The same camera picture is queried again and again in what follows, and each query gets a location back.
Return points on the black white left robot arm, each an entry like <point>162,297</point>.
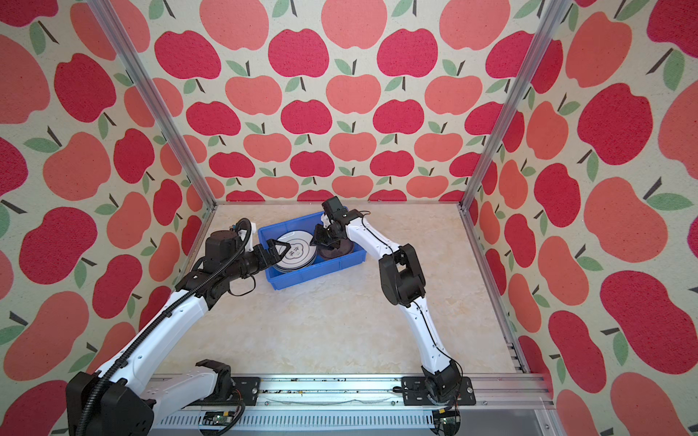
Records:
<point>114,399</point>

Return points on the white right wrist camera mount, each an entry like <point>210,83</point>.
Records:
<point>326,221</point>

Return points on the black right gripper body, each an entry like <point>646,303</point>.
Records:
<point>331,241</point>

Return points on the aluminium frame post left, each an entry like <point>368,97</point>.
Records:
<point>120,41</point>

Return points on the green circuit board base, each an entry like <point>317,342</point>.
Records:
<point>219,419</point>

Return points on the blue plastic bin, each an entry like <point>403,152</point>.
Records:
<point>319,267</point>

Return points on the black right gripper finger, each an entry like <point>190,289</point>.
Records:
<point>338,247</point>
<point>319,236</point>

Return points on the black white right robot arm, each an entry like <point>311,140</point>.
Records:
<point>403,283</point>

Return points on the aluminium frame post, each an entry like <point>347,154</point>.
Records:
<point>550,21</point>
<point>120,41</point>

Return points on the aluminium frame post right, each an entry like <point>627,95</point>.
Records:
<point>550,21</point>

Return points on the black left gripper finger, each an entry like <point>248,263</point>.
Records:
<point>277,261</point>
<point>278,248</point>

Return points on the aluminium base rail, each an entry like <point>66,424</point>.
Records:
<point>377,404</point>

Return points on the clear glass plate small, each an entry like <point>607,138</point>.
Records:
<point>325,255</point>

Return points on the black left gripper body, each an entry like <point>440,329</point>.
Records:
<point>261,261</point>

